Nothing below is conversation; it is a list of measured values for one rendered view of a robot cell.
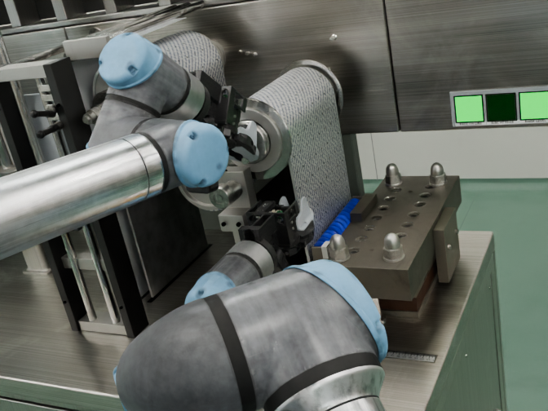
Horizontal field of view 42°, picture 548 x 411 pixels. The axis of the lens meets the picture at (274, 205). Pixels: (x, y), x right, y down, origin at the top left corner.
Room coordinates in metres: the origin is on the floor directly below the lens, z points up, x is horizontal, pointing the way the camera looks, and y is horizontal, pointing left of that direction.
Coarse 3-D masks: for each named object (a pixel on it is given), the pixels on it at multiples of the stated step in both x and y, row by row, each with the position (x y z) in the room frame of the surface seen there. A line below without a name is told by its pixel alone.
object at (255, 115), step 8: (248, 112) 1.16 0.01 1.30; (256, 112) 1.16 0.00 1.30; (240, 120) 1.17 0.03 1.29; (256, 120) 1.16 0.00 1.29; (264, 120) 1.15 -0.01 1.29; (264, 128) 1.15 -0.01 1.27; (272, 128) 1.15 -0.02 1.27; (272, 136) 1.15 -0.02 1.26; (280, 136) 1.14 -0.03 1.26; (272, 144) 1.15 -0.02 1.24; (280, 144) 1.14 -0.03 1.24; (272, 152) 1.15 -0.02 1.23; (280, 152) 1.14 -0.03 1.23; (232, 160) 1.19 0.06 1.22; (264, 160) 1.16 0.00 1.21; (272, 160) 1.15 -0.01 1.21; (256, 168) 1.17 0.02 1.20; (264, 168) 1.16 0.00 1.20
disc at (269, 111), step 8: (240, 104) 1.18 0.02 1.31; (248, 104) 1.17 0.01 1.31; (256, 104) 1.16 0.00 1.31; (264, 104) 1.16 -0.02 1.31; (264, 112) 1.16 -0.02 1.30; (272, 112) 1.15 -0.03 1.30; (272, 120) 1.15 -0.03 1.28; (280, 120) 1.14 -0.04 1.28; (280, 128) 1.15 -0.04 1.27; (288, 128) 1.14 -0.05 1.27; (288, 136) 1.14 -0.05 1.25; (288, 144) 1.14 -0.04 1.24; (288, 152) 1.14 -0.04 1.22; (280, 160) 1.15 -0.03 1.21; (288, 160) 1.14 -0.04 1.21; (272, 168) 1.16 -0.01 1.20; (280, 168) 1.15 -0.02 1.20; (256, 176) 1.18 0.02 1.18; (264, 176) 1.17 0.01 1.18; (272, 176) 1.16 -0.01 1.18
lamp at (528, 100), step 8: (520, 96) 1.26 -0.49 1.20; (528, 96) 1.25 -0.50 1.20; (536, 96) 1.24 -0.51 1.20; (544, 96) 1.24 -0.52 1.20; (520, 104) 1.26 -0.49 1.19; (528, 104) 1.25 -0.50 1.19; (536, 104) 1.24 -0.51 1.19; (544, 104) 1.24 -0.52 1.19; (528, 112) 1.25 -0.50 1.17; (536, 112) 1.24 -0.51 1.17; (544, 112) 1.24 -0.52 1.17
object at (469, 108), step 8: (472, 96) 1.30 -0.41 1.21; (480, 96) 1.29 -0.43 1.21; (456, 104) 1.32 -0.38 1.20; (464, 104) 1.31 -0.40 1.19; (472, 104) 1.30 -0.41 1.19; (480, 104) 1.29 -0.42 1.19; (456, 112) 1.32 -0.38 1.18; (464, 112) 1.31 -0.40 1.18; (472, 112) 1.30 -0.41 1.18; (480, 112) 1.29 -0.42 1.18; (464, 120) 1.31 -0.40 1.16; (472, 120) 1.30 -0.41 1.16; (480, 120) 1.30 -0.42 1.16
